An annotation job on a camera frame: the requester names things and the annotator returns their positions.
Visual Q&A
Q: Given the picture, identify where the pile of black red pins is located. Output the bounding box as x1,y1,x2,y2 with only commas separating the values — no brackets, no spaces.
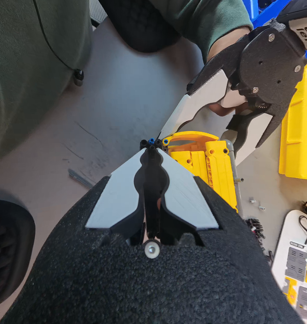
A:
246,218,266,239

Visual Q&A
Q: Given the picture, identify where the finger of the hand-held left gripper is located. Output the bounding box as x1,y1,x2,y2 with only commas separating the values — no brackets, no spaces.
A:
220,111,273,166
157,69,231,140

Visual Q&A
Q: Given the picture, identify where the person's left forearm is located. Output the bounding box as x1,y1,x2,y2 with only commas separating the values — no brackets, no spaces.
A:
148,0,254,64

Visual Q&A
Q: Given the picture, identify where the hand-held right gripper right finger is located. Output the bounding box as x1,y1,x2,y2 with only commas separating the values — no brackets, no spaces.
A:
156,148,220,231

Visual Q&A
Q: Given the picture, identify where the grey lego axle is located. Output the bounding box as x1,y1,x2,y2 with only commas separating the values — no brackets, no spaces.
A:
67,168,94,190

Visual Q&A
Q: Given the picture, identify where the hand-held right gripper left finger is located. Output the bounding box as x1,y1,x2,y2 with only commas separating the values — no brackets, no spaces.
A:
85,148,150,231

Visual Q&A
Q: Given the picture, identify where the person's left hand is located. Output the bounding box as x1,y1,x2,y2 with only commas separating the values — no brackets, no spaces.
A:
207,26,250,117

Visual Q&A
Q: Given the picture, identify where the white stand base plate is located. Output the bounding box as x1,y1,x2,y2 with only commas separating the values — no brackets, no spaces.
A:
271,210,307,324

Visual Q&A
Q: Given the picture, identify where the yellow bin with few pieces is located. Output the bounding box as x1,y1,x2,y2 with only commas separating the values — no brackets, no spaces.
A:
279,60,307,181

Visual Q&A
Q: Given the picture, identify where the person's green sweatshirt torso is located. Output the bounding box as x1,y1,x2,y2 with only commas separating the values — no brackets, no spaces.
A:
0,0,93,165

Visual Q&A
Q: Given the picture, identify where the yellow and black lego model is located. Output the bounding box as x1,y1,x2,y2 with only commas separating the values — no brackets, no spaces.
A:
139,131,245,239

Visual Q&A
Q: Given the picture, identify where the large blue plastic bin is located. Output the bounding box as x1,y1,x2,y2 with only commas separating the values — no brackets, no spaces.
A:
252,0,293,28

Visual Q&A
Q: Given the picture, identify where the yellow grey sticker sheet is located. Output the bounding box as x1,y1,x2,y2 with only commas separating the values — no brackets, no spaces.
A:
283,240,307,320

